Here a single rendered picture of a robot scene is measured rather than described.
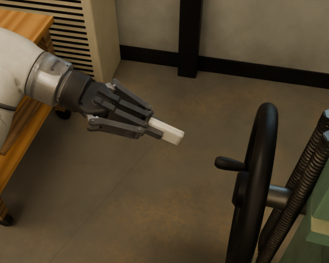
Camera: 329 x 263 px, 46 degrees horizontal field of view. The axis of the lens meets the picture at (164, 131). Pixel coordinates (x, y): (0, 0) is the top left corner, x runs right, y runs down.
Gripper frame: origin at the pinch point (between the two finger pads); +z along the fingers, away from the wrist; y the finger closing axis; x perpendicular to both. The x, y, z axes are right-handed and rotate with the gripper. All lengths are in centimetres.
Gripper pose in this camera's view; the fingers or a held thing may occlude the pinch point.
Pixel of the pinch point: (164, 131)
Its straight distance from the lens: 74.5
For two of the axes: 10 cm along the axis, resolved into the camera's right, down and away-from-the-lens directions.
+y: 2.6, -7.2, 6.4
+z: 9.1, 4.1, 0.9
